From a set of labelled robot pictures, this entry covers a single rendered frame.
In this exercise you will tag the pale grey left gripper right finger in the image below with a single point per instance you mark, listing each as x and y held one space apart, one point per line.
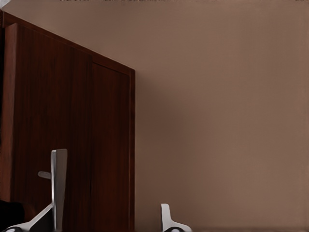
166 217

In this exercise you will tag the dark brown wooden cabinet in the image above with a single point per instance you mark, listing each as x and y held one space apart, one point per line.
111 135

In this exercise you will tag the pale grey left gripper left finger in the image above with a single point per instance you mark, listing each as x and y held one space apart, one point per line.
58 174

